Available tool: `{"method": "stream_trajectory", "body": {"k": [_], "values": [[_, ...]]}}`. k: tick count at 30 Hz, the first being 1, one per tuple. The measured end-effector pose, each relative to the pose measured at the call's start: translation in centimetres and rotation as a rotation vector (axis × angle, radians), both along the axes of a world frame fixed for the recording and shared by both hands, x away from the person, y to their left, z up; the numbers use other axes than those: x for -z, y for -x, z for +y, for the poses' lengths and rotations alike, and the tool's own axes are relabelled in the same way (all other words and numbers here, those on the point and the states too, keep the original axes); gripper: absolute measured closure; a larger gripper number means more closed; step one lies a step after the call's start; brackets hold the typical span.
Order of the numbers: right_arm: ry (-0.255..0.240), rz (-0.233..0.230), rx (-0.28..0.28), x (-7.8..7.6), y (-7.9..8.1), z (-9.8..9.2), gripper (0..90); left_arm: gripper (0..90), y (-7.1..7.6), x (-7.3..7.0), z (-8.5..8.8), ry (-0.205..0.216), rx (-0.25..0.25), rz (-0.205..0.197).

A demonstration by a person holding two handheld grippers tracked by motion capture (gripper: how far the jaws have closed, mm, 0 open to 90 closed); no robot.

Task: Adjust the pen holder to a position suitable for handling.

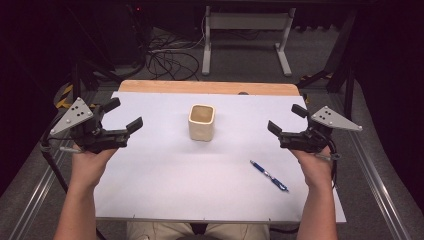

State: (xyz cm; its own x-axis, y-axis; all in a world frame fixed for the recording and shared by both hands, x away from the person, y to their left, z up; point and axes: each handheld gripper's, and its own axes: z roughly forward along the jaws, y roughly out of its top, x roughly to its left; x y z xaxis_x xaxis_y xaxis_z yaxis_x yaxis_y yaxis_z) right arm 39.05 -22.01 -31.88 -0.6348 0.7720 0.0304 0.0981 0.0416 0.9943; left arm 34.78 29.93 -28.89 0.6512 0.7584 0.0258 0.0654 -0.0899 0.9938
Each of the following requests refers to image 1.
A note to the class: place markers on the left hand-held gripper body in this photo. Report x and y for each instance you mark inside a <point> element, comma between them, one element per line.
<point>74,115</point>

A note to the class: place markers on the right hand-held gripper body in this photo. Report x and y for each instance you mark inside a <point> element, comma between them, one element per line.
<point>328,118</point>

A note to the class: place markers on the person's right hand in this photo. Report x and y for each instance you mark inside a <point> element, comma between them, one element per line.
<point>313,168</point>

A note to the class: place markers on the person's left hand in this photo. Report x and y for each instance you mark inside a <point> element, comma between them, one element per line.
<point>88,166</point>

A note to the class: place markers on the yellow black striped tape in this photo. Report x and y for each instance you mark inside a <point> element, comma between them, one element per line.
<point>65,95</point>

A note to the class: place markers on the black tripod stand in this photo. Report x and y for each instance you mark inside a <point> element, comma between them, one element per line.
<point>86,71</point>
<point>340,60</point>

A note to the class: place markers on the blue pen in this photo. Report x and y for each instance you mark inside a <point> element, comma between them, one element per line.
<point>268,176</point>

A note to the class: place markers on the beige square cup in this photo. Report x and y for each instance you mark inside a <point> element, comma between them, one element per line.
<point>201,128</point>

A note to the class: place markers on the white table sheet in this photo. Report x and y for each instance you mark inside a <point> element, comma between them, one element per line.
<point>173,180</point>

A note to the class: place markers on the person's legs in beige trousers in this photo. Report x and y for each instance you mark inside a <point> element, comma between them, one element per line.
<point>160,231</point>

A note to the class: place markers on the aluminium rail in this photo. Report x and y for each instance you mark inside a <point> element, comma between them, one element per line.
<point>380,186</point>
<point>36,200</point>

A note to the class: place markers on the white metal stand frame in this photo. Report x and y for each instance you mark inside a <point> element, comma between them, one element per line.
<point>246,20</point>

